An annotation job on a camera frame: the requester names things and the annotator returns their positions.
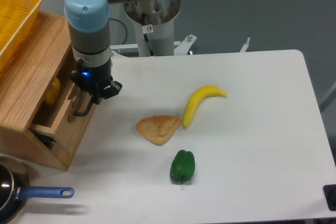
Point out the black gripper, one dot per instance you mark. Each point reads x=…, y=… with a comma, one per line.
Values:
x=95, y=81

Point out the wooden top drawer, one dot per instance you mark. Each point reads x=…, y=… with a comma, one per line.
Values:
x=58, y=121

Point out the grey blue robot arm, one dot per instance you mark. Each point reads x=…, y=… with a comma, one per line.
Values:
x=88, y=22

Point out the wooden drawer cabinet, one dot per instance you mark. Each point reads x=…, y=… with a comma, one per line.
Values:
x=44, y=55

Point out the yellow bell pepper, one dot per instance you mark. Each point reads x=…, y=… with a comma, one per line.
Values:
x=53, y=92

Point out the toasted bread pastry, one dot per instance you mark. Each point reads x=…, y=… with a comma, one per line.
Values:
x=158, y=129

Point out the yellow plastic basket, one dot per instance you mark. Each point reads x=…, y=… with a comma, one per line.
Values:
x=17, y=19

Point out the yellow banana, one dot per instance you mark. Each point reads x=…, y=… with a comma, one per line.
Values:
x=196, y=99

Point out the green bell pepper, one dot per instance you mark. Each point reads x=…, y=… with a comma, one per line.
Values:
x=183, y=167

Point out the black corner clamp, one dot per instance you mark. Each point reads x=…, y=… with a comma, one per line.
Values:
x=329, y=192

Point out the white table bracket left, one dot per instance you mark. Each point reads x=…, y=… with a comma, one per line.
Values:
x=126, y=50

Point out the white table bracket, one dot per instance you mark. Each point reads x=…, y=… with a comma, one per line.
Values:
x=245, y=45
x=126, y=50

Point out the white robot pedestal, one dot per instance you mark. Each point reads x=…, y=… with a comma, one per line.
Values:
x=154, y=27

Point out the black pan blue handle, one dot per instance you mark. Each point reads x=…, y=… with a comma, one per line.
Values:
x=16, y=189

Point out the white table bracket right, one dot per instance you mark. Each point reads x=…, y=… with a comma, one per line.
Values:
x=245, y=45

